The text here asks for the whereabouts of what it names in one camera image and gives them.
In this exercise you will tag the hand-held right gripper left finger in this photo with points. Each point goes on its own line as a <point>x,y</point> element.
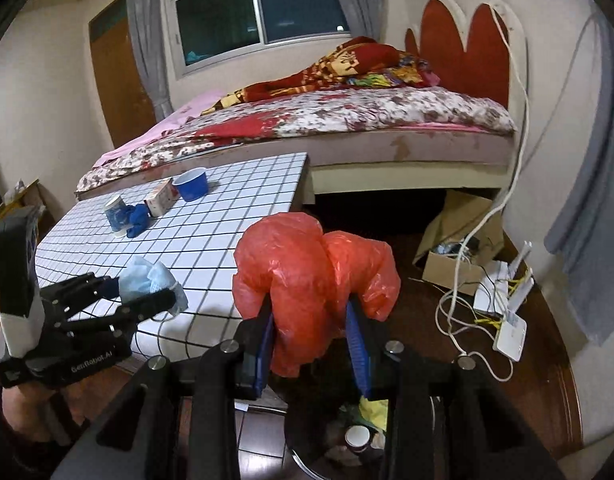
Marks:
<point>261,350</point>

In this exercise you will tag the grey hanging curtain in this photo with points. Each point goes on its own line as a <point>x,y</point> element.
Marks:
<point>597,210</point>

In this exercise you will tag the orange plastic bag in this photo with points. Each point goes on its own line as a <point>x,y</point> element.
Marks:
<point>297,270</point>

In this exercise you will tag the red paper cup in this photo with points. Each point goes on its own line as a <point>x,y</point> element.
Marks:
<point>358,437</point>

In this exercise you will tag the blue paper cup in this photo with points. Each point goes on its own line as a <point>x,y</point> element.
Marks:
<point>193,187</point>

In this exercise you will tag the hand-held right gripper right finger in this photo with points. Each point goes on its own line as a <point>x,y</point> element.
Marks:
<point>358,350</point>

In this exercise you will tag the red and white headboard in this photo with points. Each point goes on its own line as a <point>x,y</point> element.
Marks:
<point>447,45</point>

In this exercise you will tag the cardboard box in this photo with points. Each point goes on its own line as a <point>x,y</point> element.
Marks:
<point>444,270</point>

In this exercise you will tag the white router with antennas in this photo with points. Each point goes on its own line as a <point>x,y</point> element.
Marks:
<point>492,295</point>

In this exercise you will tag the bed with floral blanket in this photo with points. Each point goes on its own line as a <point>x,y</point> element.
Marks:
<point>362,110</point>

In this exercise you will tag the white checked tablecloth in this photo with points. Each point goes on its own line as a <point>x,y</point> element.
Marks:
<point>212,200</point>

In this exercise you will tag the black plastic bin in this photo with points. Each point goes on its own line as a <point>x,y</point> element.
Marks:
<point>312,440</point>

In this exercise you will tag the window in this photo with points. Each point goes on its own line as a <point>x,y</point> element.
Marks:
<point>262,5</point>

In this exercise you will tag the brown wooden door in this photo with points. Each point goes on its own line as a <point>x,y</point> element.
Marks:
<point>119,85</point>

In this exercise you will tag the red patterned blanket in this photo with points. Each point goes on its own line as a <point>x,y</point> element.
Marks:
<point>367,57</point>

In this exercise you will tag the pink bed sheet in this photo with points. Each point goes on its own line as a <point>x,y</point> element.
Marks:
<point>187,112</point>

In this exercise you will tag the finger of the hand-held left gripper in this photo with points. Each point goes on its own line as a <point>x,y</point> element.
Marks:
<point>82,285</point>
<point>147,305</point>

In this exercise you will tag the small pale carton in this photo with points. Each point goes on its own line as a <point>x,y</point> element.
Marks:
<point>162,200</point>

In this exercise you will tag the crumpled blue wrapper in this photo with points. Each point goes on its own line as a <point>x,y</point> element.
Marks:
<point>137,220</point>

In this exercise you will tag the wooden side cabinet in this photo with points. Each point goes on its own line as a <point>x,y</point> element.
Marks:
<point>32,197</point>

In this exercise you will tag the person's left forearm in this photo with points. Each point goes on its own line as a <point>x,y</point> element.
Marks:
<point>22,410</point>

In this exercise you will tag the white modem box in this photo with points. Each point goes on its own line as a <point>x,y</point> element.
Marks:
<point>511,335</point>

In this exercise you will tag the blue patterned white cup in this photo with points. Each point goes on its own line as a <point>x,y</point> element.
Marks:
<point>117,215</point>

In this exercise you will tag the blue face mask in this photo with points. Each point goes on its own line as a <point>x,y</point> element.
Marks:
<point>147,277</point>

